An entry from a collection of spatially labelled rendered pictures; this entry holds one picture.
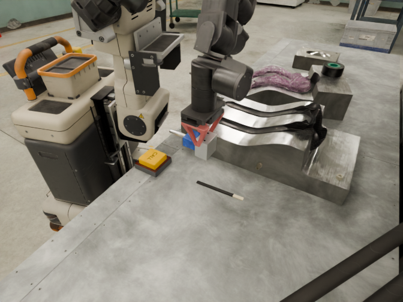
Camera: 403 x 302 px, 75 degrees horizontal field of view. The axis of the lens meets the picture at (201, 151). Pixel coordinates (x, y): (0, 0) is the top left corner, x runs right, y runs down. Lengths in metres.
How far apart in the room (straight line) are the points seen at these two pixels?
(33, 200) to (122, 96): 1.19
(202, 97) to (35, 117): 0.78
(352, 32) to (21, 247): 4.20
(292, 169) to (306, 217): 0.12
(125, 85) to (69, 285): 0.71
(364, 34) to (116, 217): 4.00
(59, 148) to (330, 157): 1.00
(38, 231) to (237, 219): 1.41
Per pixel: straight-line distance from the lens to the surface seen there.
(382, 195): 0.87
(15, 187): 2.23
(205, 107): 0.58
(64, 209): 1.53
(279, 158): 0.73
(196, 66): 0.54
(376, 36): 4.31
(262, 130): 0.81
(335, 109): 1.10
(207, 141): 0.64
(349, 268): 0.60
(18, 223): 1.98
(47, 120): 1.16
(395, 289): 0.62
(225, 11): 0.55
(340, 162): 0.82
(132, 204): 0.72
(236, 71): 0.52
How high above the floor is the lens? 1.34
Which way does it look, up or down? 39 degrees down
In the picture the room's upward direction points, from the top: straight up
